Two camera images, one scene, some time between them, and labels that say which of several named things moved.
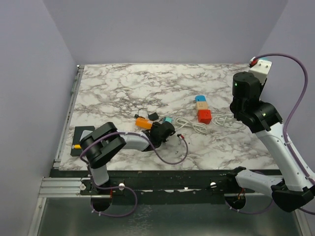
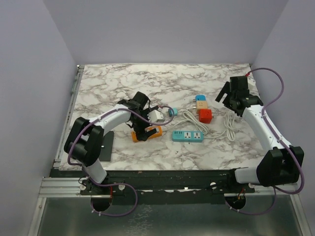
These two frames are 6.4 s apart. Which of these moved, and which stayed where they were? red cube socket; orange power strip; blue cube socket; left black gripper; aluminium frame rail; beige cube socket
Moved: orange power strip; left black gripper
Stayed: blue cube socket; aluminium frame rail; red cube socket; beige cube socket
